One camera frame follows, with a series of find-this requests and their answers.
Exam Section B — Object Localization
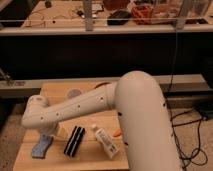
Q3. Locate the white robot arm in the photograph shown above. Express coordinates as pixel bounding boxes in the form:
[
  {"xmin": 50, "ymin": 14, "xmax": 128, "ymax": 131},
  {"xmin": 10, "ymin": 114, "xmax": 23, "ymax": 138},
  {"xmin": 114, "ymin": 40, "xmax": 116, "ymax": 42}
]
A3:
[{"xmin": 22, "ymin": 71, "xmax": 183, "ymax": 171}]

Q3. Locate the orange bowl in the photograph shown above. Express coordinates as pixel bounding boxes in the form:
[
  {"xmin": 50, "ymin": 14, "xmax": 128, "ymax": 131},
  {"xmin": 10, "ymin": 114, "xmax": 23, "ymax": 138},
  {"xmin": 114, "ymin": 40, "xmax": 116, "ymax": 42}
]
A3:
[{"xmin": 94, "ymin": 82, "xmax": 110, "ymax": 89}]

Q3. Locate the orange toy carrot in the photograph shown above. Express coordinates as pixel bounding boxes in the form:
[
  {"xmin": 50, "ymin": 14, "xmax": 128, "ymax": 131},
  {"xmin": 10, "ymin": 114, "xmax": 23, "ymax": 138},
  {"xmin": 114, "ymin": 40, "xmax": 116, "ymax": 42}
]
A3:
[{"xmin": 113, "ymin": 129, "xmax": 122, "ymax": 137}]

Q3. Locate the white tube bottle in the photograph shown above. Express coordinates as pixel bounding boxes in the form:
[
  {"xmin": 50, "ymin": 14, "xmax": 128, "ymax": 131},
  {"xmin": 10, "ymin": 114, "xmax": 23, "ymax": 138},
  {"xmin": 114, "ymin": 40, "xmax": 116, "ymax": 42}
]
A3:
[{"xmin": 91, "ymin": 124, "xmax": 119, "ymax": 159}]

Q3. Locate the black object on bench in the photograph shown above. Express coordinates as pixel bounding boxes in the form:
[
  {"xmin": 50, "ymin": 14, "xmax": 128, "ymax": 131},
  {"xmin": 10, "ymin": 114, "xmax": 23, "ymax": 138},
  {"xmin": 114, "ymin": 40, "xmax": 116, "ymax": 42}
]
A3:
[{"xmin": 107, "ymin": 10, "xmax": 131, "ymax": 26}]

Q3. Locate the orange crate on bench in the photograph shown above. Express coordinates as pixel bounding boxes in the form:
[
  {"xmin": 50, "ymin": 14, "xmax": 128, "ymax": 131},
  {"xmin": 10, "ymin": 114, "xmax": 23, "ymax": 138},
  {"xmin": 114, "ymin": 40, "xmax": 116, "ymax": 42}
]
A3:
[{"xmin": 131, "ymin": 6, "xmax": 152, "ymax": 25}]

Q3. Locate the metal clamp at left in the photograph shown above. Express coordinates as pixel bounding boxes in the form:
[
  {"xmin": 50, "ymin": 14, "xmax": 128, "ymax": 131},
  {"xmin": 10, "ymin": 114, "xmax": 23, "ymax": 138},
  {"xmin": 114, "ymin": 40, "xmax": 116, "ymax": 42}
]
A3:
[{"xmin": 0, "ymin": 67, "xmax": 25, "ymax": 86}]

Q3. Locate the black cable on floor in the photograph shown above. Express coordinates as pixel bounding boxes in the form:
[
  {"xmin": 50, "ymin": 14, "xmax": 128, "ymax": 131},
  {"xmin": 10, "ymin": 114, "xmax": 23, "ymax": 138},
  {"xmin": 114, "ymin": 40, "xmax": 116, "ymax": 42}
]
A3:
[{"xmin": 164, "ymin": 99, "xmax": 209, "ymax": 171}]

